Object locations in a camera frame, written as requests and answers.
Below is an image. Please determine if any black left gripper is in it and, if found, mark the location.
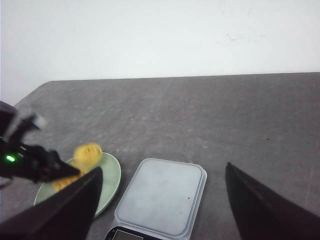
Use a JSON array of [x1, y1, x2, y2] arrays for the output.
[[0, 145, 80, 183]]

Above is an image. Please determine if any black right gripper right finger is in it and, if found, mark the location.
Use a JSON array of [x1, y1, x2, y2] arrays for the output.
[[225, 162, 320, 240]]

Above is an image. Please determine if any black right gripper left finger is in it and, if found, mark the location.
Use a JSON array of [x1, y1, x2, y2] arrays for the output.
[[0, 167, 103, 240]]

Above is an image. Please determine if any yellow vermicelli noodle bundle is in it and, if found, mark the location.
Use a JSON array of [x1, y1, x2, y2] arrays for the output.
[[52, 142, 103, 192]]

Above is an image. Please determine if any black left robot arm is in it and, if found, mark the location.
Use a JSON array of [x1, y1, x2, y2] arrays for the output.
[[0, 101, 80, 188]]

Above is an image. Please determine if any pale green oval plate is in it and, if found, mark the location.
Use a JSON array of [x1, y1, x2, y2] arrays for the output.
[[33, 152, 122, 218]]

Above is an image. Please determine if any silver digital kitchen scale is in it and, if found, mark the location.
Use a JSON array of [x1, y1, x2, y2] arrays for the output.
[[105, 158, 208, 240]]

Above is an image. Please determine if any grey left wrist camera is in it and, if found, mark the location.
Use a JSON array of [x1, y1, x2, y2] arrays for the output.
[[6, 113, 47, 142]]

